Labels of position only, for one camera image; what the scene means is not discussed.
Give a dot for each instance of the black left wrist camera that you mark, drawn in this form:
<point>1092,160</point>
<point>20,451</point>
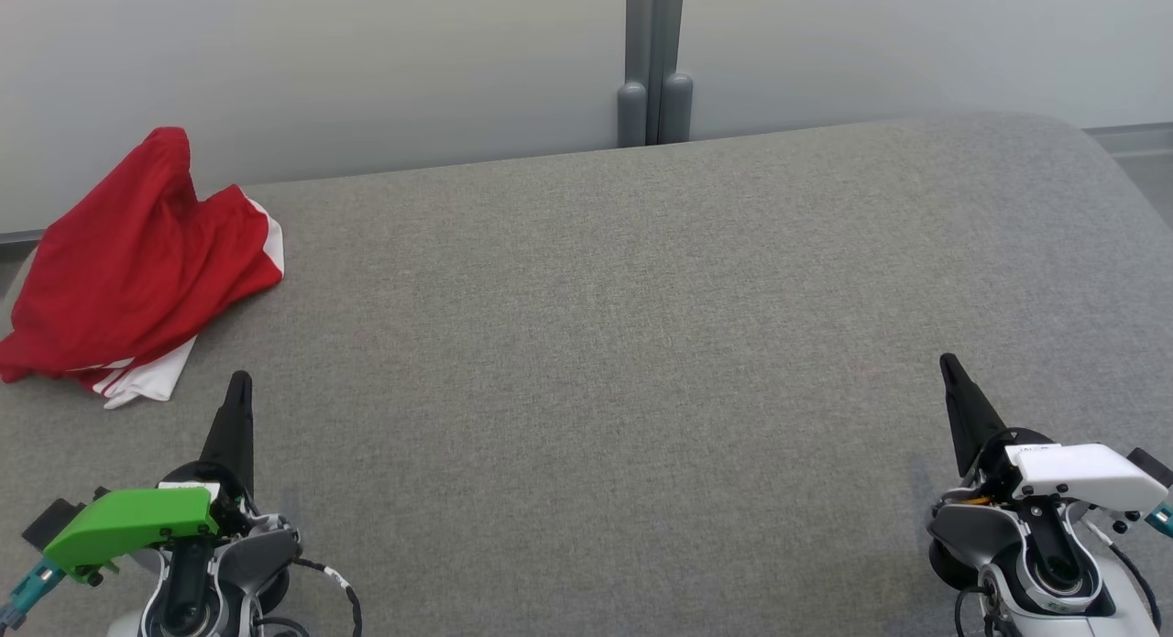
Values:
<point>53,522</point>

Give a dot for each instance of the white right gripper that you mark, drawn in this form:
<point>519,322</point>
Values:
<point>1090,477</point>

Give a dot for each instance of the grey fabric sofa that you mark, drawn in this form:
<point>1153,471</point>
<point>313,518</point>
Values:
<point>596,362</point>

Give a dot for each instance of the grey partition post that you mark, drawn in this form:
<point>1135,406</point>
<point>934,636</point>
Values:
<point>655,69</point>

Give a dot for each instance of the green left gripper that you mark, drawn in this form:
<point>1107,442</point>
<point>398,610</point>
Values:
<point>128,522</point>

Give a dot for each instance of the red shorts with white trim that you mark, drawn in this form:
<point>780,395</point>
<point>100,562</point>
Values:
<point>137,252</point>

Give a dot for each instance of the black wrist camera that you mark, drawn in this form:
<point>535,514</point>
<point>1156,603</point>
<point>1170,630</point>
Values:
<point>53,522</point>
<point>1153,465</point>

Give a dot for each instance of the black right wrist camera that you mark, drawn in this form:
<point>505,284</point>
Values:
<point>1153,465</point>

